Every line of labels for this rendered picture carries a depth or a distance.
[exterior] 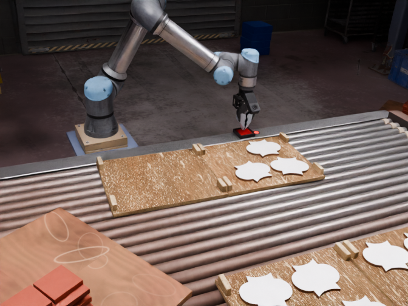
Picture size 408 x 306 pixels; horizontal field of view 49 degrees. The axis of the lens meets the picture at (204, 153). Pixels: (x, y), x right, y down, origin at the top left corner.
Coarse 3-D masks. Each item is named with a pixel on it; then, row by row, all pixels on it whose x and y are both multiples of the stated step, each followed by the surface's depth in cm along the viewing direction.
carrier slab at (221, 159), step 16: (224, 144) 193; (240, 144) 194; (288, 144) 196; (208, 160) 181; (224, 160) 181; (240, 160) 182; (256, 160) 183; (272, 160) 183; (304, 160) 185; (224, 176) 171; (272, 176) 173; (288, 176) 174; (304, 176) 174; (320, 176) 175; (240, 192) 163
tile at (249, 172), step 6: (234, 168) 176; (240, 168) 175; (246, 168) 175; (252, 168) 175; (258, 168) 175; (264, 168) 176; (240, 174) 171; (246, 174) 171; (252, 174) 171; (258, 174) 171; (264, 174) 172; (270, 174) 172; (246, 180) 169; (252, 180) 169; (258, 180) 168
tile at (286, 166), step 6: (276, 162) 180; (282, 162) 180; (288, 162) 181; (294, 162) 181; (300, 162) 181; (276, 168) 176; (282, 168) 176; (288, 168) 176; (294, 168) 177; (300, 168) 177; (306, 168) 177; (282, 174) 174; (288, 174) 174; (294, 174) 174; (300, 174) 174
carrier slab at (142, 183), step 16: (112, 160) 177; (128, 160) 178; (144, 160) 178; (160, 160) 179; (176, 160) 179; (192, 160) 180; (112, 176) 167; (128, 176) 168; (144, 176) 168; (160, 176) 169; (176, 176) 169; (192, 176) 170; (208, 176) 171; (112, 192) 158; (128, 192) 159; (144, 192) 159; (160, 192) 160; (176, 192) 160; (192, 192) 161; (208, 192) 161; (224, 192) 162; (128, 208) 151; (144, 208) 151; (160, 208) 154
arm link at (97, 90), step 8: (88, 80) 191; (96, 80) 192; (104, 80) 192; (88, 88) 187; (96, 88) 187; (104, 88) 188; (112, 88) 192; (88, 96) 188; (96, 96) 187; (104, 96) 188; (112, 96) 194; (88, 104) 191; (96, 104) 189; (104, 104) 190; (112, 104) 195; (88, 112) 193; (96, 112) 191; (104, 112) 192
